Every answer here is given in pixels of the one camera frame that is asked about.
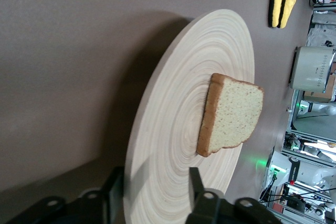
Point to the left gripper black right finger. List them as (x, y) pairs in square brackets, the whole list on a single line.
[(215, 211)]

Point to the cream and chrome toaster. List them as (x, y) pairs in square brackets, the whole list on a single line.
[(309, 69)]

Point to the slice of bread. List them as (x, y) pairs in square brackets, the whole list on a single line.
[(231, 113)]

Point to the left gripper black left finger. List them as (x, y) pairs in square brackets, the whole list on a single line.
[(78, 211)]

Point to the round wooden plate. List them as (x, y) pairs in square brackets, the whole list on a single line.
[(170, 77)]

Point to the brown cardboard box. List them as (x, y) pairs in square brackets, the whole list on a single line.
[(319, 95)]

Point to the red connector cap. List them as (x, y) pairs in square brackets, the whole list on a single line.
[(292, 182)]

